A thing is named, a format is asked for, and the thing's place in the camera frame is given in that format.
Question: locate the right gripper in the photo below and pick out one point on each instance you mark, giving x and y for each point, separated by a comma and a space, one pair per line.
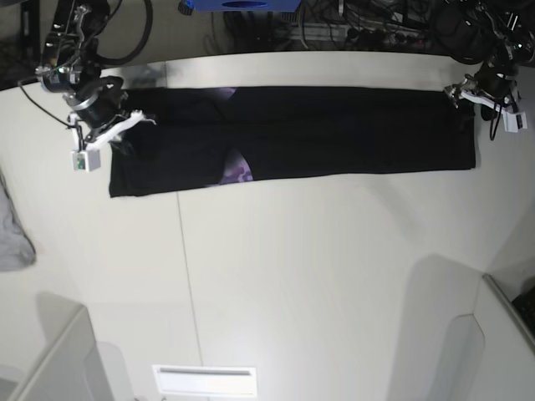
98, 117

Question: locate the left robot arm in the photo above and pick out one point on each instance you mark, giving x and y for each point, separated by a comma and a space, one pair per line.
498, 37

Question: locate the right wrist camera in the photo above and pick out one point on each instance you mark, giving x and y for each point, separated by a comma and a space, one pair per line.
85, 160

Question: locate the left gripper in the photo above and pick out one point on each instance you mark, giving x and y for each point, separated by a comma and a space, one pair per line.
494, 87

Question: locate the white side panel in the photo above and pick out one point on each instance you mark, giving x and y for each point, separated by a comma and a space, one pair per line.
69, 367
492, 350

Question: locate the black T-shirt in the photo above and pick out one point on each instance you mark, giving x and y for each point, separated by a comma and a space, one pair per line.
207, 137

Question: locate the blue box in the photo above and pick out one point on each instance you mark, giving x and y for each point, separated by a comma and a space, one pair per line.
243, 5

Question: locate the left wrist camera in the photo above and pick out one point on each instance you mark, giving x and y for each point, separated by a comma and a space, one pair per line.
514, 122

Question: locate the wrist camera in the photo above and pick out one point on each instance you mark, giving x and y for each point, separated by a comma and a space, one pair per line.
514, 122
85, 160

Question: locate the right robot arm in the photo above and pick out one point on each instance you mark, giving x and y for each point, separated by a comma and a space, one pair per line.
71, 66

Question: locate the white power strip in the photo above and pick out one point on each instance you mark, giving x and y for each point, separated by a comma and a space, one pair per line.
341, 33

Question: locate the grey cloth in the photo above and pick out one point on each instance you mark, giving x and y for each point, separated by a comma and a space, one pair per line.
17, 251

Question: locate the white side panel left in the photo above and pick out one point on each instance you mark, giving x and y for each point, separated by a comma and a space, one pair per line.
69, 367

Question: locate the white slotted tray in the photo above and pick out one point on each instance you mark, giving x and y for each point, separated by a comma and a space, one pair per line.
213, 382

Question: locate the white side panel right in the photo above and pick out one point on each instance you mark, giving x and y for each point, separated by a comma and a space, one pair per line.
492, 350

